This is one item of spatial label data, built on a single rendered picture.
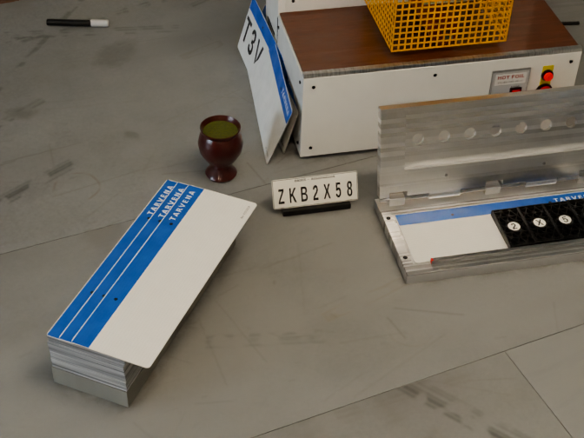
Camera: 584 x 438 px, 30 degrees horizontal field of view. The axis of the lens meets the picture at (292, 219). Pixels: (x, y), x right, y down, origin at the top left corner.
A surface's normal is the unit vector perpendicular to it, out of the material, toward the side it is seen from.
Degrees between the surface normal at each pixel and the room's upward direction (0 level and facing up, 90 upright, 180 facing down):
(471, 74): 90
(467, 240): 0
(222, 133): 0
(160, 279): 0
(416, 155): 76
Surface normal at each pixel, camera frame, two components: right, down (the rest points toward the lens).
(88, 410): 0.03, -0.75
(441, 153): 0.22, 0.45
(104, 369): -0.36, 0.61
